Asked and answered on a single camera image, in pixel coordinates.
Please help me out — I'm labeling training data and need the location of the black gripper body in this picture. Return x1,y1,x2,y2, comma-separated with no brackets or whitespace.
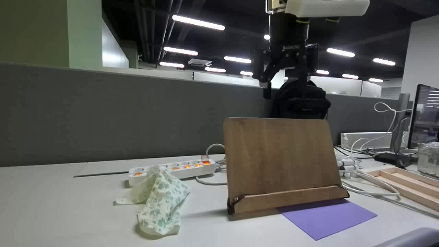
268,12,312,60

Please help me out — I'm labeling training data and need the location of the green patterned white cloth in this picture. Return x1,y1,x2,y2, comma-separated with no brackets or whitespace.
113,165,191,240

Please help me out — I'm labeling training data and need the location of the wooden book stand board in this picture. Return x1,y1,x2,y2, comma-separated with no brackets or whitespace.
222,115,351,221

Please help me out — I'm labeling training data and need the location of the black backpack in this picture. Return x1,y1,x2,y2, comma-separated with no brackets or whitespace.
270,80,331,121

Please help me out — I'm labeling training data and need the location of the white flat box device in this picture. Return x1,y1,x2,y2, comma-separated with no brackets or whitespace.
338,130,394,152

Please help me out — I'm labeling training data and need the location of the white power strip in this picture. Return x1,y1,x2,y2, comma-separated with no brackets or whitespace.
126,156,217,188

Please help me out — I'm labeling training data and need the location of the grey monitor stand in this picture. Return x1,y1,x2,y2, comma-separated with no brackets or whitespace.
372,92,415,169

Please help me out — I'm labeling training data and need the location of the computer monitor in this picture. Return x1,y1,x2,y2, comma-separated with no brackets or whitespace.
405,82,439,151

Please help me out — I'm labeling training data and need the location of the purple paper sheet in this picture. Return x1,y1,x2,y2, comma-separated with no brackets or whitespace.
276,199,378,243

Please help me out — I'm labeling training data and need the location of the clear plastic box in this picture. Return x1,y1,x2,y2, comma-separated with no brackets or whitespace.
415,140,439,180

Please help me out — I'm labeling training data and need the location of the grey office partition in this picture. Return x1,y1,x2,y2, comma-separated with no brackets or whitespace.
0,62,412,167

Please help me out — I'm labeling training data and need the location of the white power strip cable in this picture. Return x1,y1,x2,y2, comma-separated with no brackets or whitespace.
194,141,227,187

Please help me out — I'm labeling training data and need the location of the white looped cable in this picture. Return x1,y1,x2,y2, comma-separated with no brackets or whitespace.
371,100,412,135

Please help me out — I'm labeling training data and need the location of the white table cable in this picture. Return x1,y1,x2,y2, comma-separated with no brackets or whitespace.
334,145,403,203

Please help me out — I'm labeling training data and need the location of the light wooden frame tray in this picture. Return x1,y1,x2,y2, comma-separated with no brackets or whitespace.
363,166,439,213

